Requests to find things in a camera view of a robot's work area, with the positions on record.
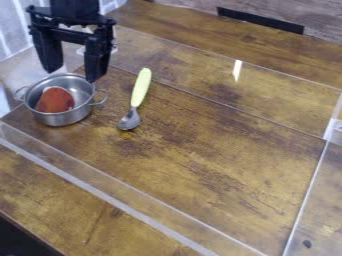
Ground red toy mushroom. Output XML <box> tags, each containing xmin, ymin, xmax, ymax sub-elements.
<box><xmin>35</xmin><ymin>86</ymin><xmax>75</xmax><ymax>113</ymax></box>

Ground black bar on wall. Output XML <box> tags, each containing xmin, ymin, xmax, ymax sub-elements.
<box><xmin>216</xmin><ymin>7</ymin><xmax>305</xmax><ymax>35</ymax></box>

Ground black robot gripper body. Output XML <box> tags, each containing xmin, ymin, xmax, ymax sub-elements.
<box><xmin>25</xmin><ymin>0</ymin><xmax>116</xmax><ymax>45</ymax></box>

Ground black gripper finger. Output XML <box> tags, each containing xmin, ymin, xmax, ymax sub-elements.
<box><xmin>84</xmin><ymin>34</ymin><xmax>113</xmax><ymax>83</ymax></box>
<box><xmin>31</xmin><ymin>28</ymin><xmax>63</xmax><ymax>73</ymax></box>

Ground small silver pot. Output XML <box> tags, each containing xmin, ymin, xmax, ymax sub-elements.
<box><xmin>13</xmin><ymin>73</ymin><xmax>107</xmax><ymax>127</ymax></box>

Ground spoon with yellow-green handle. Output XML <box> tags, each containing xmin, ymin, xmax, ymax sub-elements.
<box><xmin>117</xmin><ymin>68</ymin><xmax>152</xmax><ymax>130</ymax></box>

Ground clear acrylic corner bracket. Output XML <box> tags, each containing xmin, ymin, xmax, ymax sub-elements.
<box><xmin>323</xmin><ymin>94</ymin><xmax>342</xmax><ymax>146</ymax></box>

